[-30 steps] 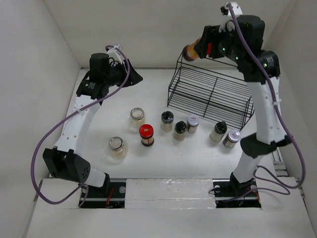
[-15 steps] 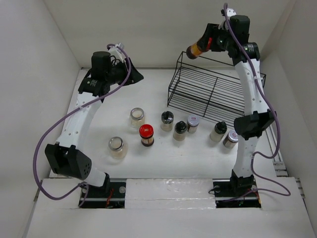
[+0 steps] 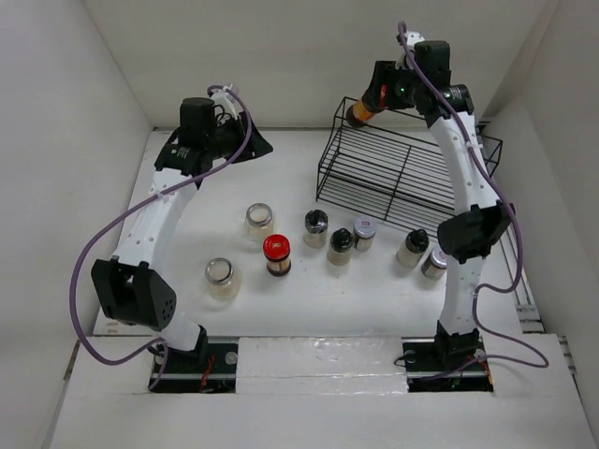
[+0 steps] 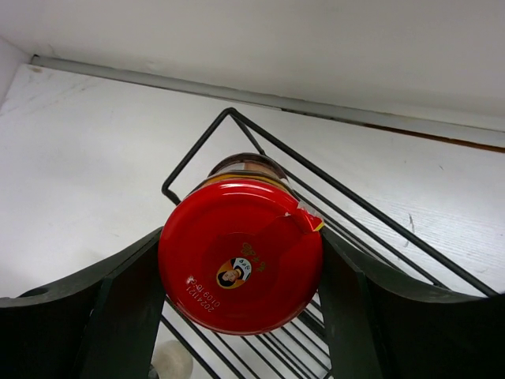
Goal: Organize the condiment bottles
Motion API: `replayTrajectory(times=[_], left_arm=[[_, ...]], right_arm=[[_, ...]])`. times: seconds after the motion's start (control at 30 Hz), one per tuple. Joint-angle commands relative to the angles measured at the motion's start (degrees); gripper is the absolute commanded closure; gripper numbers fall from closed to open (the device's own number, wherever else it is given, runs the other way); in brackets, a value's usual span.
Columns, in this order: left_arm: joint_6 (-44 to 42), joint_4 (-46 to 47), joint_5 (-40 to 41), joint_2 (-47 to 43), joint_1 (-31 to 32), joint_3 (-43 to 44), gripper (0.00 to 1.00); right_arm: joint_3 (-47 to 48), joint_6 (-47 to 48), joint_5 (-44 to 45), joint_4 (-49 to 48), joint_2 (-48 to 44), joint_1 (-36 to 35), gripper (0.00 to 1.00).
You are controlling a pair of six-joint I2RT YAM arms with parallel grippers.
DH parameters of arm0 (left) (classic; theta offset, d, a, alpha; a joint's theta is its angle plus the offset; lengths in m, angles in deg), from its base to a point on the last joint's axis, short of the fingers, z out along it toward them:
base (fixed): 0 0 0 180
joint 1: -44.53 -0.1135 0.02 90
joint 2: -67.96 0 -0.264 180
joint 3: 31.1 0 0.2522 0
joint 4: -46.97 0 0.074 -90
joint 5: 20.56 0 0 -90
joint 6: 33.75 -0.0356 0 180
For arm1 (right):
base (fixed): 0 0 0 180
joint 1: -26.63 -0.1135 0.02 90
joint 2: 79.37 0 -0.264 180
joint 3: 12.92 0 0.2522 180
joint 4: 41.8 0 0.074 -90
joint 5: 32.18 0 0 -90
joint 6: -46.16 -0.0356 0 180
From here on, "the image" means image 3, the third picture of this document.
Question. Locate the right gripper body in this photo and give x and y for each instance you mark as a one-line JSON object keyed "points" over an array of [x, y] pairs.
{"points": [[402, 89]]}

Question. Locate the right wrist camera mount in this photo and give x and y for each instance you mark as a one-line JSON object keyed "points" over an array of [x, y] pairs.
{"points": [[407, 40]]}

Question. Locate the black cap spice grinder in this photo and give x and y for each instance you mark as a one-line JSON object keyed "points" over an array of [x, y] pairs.
{"points": [[340, 246], [414, 246], [316, 223]]}

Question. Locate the clear glass jar front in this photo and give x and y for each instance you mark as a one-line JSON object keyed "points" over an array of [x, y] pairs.
{"points": [[223, 278]]}

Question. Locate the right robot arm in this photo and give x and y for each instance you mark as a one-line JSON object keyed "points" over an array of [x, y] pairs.
{"points": [[421, 80]]}

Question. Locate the clear glass jar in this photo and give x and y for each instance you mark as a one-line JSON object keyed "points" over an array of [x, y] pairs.
{"points": [[258, 225], [223, 278]]}

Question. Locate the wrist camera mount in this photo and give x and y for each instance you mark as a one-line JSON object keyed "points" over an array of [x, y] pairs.
{"points": [[407, 40], [224, 96]]}

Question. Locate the red lid sauce jar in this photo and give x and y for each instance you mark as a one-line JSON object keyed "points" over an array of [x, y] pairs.
{"points": [[276, 249], [360, 113]]}

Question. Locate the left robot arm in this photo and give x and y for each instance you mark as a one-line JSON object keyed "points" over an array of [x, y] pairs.
{"points": [[129, 285]]}

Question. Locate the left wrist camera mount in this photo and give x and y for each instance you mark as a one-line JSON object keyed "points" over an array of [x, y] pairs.
{"points": [[224, 96]]}

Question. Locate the black wire rack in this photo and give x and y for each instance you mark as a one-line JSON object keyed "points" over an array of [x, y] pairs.
{"points": [[396, 178]]}

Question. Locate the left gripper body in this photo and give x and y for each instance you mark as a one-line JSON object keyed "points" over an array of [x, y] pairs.
{"points": [[226, 138]]}

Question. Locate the white lid spice jar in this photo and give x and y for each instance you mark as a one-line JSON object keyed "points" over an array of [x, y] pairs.
{"points": [[364, 231], [435, 265]]}

